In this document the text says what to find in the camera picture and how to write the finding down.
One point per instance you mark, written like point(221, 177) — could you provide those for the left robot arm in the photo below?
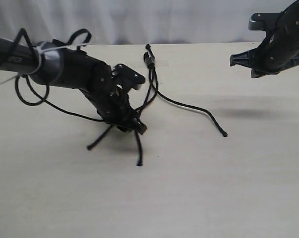
point(45, 66)

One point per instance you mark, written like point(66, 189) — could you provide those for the white curtain backdrop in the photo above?
point(137, 21)

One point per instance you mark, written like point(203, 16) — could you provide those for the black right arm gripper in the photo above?
point(279, 51)

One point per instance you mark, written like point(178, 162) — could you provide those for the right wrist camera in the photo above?
point(263, 21)

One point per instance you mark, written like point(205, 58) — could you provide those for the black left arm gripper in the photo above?
point(105, 87)

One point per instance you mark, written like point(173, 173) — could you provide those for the clear tape strip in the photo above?
point(140, 64)

